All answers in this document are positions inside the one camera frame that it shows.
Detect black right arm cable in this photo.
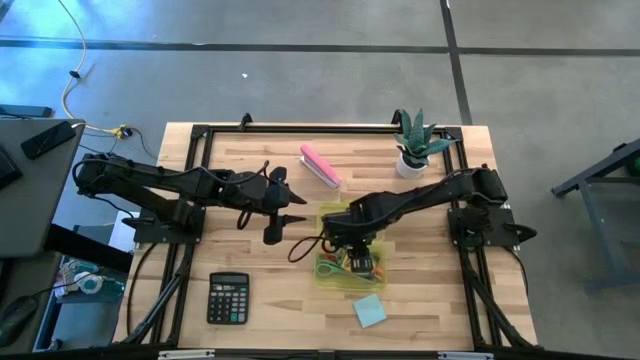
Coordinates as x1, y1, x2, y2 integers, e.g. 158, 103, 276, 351
286, 233, 329, 265

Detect black desk calculator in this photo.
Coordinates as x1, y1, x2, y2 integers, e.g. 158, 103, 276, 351
206, 271, 251, 326

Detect black smartphone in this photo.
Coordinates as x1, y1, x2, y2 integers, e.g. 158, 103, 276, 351
20, 120, 77, 161

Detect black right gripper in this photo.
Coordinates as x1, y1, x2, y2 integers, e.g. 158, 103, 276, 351
323, 209, 384, 277

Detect white plant pot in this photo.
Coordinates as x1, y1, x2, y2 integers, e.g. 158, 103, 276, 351
395, 152, 430, 180

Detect green handled scissors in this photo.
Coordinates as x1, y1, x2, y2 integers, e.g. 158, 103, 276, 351
316, 259, 379, 286

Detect silver metal bracket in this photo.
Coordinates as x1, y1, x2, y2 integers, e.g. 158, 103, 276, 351
157, 349, 217, 360
437, 351, 496, 360

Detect white floor cable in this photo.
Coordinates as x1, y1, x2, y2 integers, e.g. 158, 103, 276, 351
58, 0, 124, 136

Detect yellow-green plastic case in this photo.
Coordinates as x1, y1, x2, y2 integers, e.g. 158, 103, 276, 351
313, 201, 388, 293

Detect black computer mouse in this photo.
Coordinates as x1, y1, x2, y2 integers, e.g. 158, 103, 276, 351
0, 297, 39, 347

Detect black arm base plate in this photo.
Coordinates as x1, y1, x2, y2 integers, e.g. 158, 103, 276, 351
447, 207, 539, 248
122, 207, 206, 246

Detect black flat device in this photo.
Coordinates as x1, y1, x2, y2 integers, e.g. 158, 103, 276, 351
0, 103, 54, 120

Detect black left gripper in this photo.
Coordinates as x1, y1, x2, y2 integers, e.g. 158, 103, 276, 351
262, 166, 308, 247

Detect black keyboard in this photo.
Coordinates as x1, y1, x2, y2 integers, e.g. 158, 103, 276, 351
0, 143, 24, 191

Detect black aluminium table frame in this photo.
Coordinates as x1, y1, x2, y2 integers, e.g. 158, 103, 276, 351
112, 122, 539, 351

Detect blue sticky note pad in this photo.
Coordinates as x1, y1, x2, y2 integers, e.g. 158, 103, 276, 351
352, 293, 389, 330

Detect green succulent plant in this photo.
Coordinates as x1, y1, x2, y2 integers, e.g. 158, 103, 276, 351
393, 108, 459, 169

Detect black desk beam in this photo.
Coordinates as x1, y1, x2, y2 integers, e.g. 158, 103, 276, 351
43, 223, 134, 274

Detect dark grey metal bench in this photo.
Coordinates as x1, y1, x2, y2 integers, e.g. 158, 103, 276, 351
552, 138, 640, 294

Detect pink white stapler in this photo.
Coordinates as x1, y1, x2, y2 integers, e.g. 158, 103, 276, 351
298, 144, 344, 190

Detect white teal tape dispenser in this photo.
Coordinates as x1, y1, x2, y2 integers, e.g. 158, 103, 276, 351
54, 259, 126, 304

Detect grey side table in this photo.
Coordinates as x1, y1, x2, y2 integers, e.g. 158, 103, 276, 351
0, 118, 86, 259

